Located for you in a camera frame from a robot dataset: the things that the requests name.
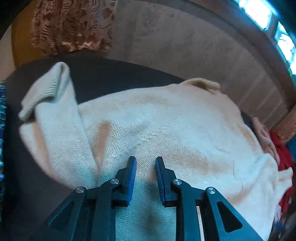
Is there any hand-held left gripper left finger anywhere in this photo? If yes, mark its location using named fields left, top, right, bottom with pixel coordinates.
left=29, top=156, right=137, bottom=241

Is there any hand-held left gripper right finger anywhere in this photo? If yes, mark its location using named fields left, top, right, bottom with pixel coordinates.
left=155, top=157, right=264, bottom=241

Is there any cream knit sweater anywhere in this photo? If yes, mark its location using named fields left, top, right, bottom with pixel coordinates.
left=18, top=61, right=294, bottom=241

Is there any pink knit sweater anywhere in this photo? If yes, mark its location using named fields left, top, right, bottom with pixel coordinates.
left=251, top=116, right=281, bottom=167

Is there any red cloth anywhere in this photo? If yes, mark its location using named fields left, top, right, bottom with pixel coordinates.
left=268, top=131, right=296, bottom=214

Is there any brown floral curtain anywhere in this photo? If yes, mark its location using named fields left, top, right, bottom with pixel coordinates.
left=274, top=111, right=296, bottom=144
left=31, top=0, right=117, bottom=56

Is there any black white patterned garment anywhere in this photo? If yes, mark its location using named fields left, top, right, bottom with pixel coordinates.
left=0, top=80, right=7, bottom=202

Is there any window with wooden frame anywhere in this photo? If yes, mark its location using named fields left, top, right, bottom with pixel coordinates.
left=231, top=0, right=296, bottom=77

